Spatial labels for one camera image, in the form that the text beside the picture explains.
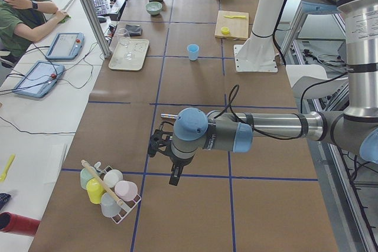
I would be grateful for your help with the near blue teach pendant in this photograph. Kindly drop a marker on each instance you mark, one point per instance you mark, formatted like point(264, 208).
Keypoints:
point(40, 79)

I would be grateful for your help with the yellow plastic knife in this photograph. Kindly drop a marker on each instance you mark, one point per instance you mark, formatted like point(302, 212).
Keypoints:
point(234, 16)

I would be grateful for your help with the yellow cup in rack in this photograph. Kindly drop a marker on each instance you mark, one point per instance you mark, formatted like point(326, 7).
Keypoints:
point(94, 191)

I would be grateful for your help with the aluminium frame post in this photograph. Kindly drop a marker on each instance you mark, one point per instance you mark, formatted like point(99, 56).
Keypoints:
point(96, 28)

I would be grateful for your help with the clear wine glass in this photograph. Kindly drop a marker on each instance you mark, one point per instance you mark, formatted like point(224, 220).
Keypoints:
point(124, 39)

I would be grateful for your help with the mint green cup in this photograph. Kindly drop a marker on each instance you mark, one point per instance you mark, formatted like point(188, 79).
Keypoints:
point(85, 177)

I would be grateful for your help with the white wire cup rack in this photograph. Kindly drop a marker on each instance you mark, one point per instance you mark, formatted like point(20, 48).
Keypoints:
point(126, 206)

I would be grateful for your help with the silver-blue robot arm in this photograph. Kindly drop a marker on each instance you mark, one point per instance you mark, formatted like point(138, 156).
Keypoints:
point(353, 129)

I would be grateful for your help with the bamboo cutting board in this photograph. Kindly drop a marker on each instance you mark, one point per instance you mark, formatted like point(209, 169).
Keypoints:
point(239, 28)

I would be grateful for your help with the light blue plastic cup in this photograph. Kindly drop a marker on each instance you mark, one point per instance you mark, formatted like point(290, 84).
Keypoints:
point(193, 52)

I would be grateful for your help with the green bowl of ice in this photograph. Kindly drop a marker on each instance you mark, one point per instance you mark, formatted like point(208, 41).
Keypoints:
point(153, 8)

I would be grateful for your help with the white chair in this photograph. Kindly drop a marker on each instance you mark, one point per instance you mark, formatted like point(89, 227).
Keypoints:
point(302, 76)

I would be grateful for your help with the grey folded cloth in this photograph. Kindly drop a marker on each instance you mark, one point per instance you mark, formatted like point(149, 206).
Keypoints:
point(133, 30)

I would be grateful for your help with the white cup in rack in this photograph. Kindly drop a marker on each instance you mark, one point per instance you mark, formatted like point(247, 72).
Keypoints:
point(112, 177)

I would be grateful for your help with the blue teach pendant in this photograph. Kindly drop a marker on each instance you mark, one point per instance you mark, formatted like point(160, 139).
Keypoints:
point(40, 79)
point(65, 46)

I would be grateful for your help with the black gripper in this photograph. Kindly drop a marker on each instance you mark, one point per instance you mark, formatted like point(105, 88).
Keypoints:
point(180, 162)

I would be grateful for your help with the far blue teach pendant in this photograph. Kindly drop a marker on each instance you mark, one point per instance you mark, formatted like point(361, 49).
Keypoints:
point(65, 46)

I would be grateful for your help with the black keyboard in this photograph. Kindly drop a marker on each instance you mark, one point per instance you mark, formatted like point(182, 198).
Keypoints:
point(101, 7)

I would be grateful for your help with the yellow lemon slice on board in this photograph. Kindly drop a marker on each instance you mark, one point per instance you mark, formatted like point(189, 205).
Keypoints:
point(225, 30)

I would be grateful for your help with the pink cup in rack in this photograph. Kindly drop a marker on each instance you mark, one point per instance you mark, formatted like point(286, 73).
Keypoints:
point(126, 190)

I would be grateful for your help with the yellow plastic fork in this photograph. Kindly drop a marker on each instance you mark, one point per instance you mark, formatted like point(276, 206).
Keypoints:
point(6, 168)

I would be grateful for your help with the cream bear serving tray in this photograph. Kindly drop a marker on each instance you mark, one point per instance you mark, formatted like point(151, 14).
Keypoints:
point(138, 47)

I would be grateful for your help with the grey cup in rack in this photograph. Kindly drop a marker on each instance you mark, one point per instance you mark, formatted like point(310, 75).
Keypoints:
point(108, 206)

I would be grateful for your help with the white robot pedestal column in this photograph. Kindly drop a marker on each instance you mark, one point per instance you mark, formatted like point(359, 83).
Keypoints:
point(257, 54)

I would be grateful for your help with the seated person green shirt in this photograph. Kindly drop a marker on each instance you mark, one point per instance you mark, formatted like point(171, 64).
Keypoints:
point(24, 22)

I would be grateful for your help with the red bottle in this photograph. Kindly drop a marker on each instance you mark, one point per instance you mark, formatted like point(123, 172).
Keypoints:
point(18, 224)

